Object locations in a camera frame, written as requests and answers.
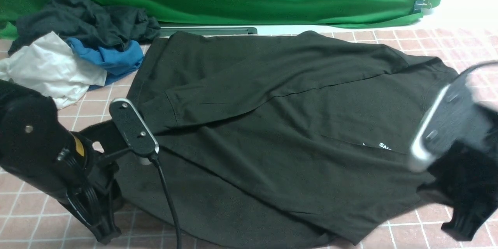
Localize dark gray long-sleeve shirt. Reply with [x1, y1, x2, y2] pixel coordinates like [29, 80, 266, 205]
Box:
[128, 32, 457, 249]

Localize dark metal bar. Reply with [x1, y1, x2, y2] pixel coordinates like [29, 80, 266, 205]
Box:
[158, 27, 258, 37]

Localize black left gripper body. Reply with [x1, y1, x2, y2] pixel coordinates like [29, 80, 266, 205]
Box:
[56, 119, 125, 210]

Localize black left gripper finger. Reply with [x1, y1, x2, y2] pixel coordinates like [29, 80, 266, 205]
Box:
[60, 191, 122, 245]

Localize crumpled blue garment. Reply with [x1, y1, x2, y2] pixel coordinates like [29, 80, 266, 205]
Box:
[66, 38, 144, 91]

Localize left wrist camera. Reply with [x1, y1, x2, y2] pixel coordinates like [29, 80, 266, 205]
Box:
[109, 98, 160, 165]

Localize crumpled white garment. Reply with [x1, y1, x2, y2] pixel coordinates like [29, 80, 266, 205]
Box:
[0, 32, 107, 109]

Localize crumpled black garment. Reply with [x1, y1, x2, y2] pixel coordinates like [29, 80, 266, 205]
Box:
[8, 0, 160, 54]

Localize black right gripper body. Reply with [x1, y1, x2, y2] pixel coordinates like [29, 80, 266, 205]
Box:
[417, 142, 497, 210]

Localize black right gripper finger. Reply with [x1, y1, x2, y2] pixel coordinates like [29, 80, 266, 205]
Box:
[441, 199, 497, 242]

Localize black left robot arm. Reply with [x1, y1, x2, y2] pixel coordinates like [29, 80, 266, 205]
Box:
[0, 81, 123, 244]

